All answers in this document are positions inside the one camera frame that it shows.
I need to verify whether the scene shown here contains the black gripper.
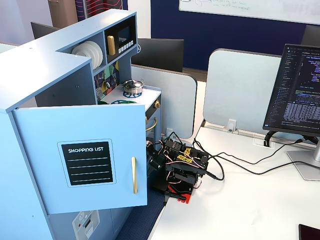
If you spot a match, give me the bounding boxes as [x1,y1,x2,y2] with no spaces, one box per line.
[147,146,167,173]

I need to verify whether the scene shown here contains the blue shopping list cabinet door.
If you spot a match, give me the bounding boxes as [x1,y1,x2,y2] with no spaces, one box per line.
[11,103,149,215]

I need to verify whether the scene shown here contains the grey desk divider panel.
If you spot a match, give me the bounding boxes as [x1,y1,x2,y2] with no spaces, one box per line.
[202,48,284,134]
[130,64,199,140]

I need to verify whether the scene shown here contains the blue spoked trivet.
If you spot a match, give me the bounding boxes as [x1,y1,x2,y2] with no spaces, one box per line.
[122,90,143,99]

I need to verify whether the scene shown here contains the steel toy pot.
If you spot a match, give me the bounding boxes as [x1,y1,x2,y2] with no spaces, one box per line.
[122,78,146,95]

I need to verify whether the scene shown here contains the steel pot lid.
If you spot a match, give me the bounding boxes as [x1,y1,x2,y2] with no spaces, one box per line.
[123,78,145,89]

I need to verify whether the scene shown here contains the steel slotted spatula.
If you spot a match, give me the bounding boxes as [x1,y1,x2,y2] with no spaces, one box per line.
[94,76,104,98]

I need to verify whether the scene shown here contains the black monitor back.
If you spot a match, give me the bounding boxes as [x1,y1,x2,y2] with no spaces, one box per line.
[130,37,185,74]
[300,24,320,47]
[30,21,61,40]

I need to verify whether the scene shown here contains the white toy plate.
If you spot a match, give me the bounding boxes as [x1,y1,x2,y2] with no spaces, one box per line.
[81,41,99,69]
[71,44,91,66]
[89,40,104,70]

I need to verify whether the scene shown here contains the black toy microwave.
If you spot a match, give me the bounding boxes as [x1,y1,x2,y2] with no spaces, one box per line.
[103,16,138,64]

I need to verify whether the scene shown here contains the silver monitor stand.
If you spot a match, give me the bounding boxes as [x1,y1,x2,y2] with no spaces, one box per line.
[285,136,320,182]

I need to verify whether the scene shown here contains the blue toy kitchen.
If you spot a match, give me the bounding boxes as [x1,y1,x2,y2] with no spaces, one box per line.
[0,8,163,240]

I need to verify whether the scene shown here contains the monitor showing code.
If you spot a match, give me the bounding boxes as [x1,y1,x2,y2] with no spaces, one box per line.
[262,43,320,138]

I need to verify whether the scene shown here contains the navy panel pink lines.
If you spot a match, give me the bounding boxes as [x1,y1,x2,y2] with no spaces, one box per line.
[74,0,129,23]

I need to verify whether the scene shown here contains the dark flat device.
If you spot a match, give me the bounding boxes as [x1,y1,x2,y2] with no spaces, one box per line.
[298,223,320,240]

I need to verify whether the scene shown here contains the brown wooden door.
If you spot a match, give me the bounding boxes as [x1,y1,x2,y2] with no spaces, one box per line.
[47,0,79,30]

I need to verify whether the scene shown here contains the whiteboard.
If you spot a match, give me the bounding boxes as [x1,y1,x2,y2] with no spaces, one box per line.
[178,0,320,26]

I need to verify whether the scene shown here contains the gold cabinet door handle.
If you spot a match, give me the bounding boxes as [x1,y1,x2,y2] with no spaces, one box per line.
[131,156,139,195]

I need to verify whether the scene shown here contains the gold oven handle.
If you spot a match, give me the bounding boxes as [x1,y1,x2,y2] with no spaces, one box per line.
[145,117,158,132]

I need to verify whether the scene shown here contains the red robot base mount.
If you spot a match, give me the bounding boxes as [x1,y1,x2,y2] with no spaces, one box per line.
[164,183,194,205]

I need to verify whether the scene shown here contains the black cable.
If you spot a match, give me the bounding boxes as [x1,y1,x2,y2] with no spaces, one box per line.
[192,139,320,182]
[191,138,307,166]

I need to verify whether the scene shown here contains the white desk cable port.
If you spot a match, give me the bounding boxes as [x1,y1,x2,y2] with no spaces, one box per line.
[252,135,276,149]

